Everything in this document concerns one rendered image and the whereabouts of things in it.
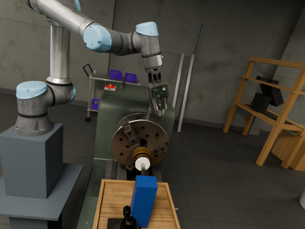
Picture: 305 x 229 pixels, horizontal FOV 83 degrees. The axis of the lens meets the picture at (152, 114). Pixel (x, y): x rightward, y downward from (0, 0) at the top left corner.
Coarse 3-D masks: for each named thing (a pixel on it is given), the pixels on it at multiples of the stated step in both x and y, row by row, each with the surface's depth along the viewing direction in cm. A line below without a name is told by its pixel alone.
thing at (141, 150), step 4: (140, 148) 85; (144, 148) 85; (136, 152) 84; (140, 152) 82; (144, 152) 83; (148, 152) 85; (132, 156) 86; (136, 156) 82; (140, 156) 80; (144, 156) 80; (148, 156) 83
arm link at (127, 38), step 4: (120, 32) 61; (132, 32) 64; (124, 36) 61; (128, 36) 63; (132, 36) 62; (124, 40) 60; (128, 40) 63; (132, 40) 62; (124, 44) 61; (128, 44) 63; (132, 44) 62; (124, 48) 62; (128, 48) 64; (132, 48) 64; (120, 52) 62; (124, 52) 64; (128, 52) 66; (132, 52) 66; (136, 52) 65
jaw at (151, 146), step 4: (148, 144) 93; (152, 144) 93; (156, 144) 93; (160, 144) 93; (164, 144) 94; (148, 148) 90; (152, 148) 90; (156, 148) 90; (160, 148) 92; (164, 148) 92; (152, 152) 88; (156, 152) 91; (160, 152) 93; (164, 152) 94; (152, 156) 89
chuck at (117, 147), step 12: (132, 120) 89; (144, 120) 89; (156, 120) 96; (120, 132) 90; (144, 132) 92; (156, 132) 93; (120, 144) 93; (144, 144) 103; (120, 156) 96; (156, 156) 99
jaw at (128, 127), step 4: (124, 124) 90; (128, 124) 89; (124, 128) 90; (128, 128) 88; (132, 128) 89; (124, 132) 86; (128, 132) 86; (132, 132) 86; (128, 136) 87; (132, 136) 87; (136, 136) 89; (132, 140) 86; (136, 140) 86; (140, 140) 93; (132, 144) 87; (136, 144) 86; (140, 144) 88; (132, 148) 85; (136, 148) 85
